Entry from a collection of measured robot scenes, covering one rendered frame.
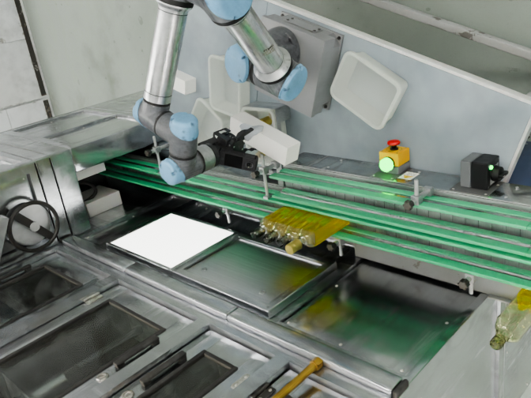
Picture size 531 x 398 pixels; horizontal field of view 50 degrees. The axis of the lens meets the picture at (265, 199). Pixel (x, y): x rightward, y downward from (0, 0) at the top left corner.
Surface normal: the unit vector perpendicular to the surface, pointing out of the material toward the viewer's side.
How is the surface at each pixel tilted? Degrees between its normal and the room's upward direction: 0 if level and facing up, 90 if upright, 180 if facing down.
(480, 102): 0
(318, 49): 0
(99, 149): 90
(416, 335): 90
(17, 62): 90
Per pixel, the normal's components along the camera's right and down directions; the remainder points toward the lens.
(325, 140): -0.68, 0.36
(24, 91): 0.72, 0.18
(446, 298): -0.14, -0.91
